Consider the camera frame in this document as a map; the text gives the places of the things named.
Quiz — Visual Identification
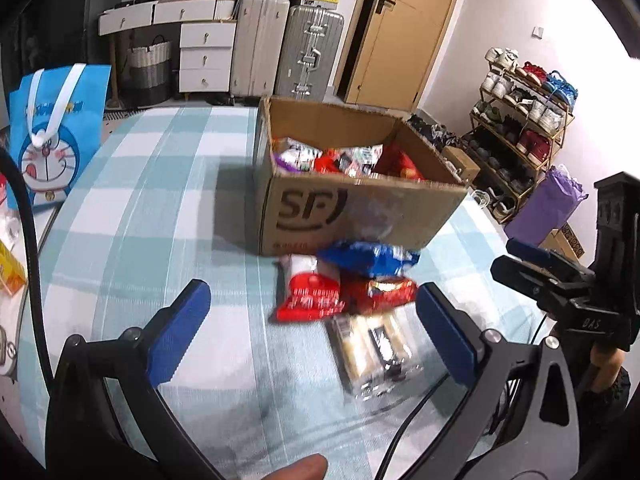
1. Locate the wooden door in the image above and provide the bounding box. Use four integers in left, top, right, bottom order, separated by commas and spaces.
333, 0, 458, 112

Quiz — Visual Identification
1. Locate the yellow small box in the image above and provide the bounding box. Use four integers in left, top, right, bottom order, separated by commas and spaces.
0, 242, 27, 297

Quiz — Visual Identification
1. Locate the white drawer desk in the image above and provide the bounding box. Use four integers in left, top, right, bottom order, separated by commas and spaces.
99, 0, 236, 94

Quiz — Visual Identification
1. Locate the black cable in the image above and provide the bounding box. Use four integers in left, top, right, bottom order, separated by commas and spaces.
0, 146, 57, 391

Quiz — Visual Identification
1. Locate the blue Doraemon gift bag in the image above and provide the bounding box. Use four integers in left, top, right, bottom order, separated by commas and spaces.
9, 63, 111, 209

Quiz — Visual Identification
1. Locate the silver aluminium suitcase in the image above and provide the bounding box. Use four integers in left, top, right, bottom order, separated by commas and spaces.
273, 6, 344, 102

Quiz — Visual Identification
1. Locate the purple bag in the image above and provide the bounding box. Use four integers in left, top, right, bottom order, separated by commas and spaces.
504, 165, 588, 246

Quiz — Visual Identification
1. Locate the clear sandwich cake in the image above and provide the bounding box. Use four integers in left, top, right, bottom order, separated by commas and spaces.
326, 308, 423, 401

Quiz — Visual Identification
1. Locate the red Oreo pack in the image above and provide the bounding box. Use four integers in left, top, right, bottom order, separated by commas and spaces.
341, 275, 418, 315

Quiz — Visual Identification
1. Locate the white noodle snack bag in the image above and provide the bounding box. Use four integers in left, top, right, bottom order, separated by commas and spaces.
272, 138, 322, 174

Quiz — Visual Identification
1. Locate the SF Express cardboard box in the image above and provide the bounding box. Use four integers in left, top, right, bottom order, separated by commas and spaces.
253, 96, 466, 256

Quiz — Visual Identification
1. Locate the red white snack pack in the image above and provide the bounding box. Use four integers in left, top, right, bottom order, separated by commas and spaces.
274, 255, 345, 323

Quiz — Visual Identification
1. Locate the red snack bag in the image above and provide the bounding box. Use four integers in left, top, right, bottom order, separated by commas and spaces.
373, 142, 424, 182

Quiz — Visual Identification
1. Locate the small cardboard box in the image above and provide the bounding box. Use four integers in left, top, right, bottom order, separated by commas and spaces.
442, 146, 480, 184

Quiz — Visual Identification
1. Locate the striped laundry basket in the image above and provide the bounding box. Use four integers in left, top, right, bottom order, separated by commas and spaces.
128, 35, 171, 107

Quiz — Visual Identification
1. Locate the person's left hand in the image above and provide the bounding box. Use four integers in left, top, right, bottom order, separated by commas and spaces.
264, 454, 329, 480

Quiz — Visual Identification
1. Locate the shoe rack with shoes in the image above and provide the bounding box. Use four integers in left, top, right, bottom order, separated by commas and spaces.
461, 47, 578, 224

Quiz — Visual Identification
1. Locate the beige suitcase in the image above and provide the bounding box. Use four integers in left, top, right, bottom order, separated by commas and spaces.
230, 0, 290, 98

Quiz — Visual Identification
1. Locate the blue Oreo pack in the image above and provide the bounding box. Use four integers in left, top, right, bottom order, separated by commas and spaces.
317, 240, 420, 278

